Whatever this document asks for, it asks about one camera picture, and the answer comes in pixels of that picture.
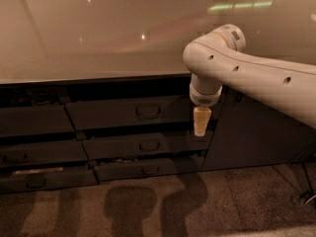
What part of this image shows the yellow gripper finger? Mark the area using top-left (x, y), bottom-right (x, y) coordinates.
top-left (194, 107), bottom-right (211, 137)

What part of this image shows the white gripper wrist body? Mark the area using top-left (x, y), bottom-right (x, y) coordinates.
top-left (190, 85), bottom-right (222, 108)

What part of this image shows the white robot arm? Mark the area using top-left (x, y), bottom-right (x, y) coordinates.
top-left (183, 24), bottom-right (316, 136)

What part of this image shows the dark cabinet door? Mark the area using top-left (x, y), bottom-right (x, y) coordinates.
top-left (203, 88), bottom-right (316, 170)

